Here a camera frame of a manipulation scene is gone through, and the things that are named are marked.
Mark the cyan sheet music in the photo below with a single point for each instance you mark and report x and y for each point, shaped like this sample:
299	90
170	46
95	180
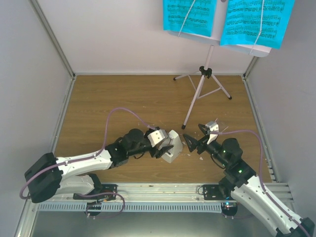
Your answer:
189	16
256	22

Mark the right cyan sheet music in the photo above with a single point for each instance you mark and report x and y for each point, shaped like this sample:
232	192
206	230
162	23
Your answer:
256	22

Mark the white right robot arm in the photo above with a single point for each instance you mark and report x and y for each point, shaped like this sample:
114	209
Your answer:
244	185

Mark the left cyan sheet music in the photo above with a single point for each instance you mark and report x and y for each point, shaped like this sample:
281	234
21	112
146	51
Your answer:
189	16

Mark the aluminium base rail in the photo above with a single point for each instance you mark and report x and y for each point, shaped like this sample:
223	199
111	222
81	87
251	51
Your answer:
158	191

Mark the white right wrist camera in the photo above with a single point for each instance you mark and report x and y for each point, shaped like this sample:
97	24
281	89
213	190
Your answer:
212	130

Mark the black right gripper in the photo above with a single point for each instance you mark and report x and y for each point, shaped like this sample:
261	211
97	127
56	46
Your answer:
201	142

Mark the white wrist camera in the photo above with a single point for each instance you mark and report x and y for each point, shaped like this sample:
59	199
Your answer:
212	130
157	136

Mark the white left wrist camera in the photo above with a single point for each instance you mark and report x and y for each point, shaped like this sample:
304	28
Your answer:
157	136

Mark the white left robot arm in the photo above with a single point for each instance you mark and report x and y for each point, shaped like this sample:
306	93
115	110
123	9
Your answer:
50	176

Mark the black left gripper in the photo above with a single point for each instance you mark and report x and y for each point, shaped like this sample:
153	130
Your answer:
163	150

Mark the white tripod music stand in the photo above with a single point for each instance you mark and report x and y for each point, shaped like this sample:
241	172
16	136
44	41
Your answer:
205	70

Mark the white slotted cable duct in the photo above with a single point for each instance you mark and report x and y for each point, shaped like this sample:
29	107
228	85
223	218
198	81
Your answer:
132	207

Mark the white metronome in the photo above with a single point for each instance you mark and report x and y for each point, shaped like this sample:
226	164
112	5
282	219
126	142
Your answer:
173	140

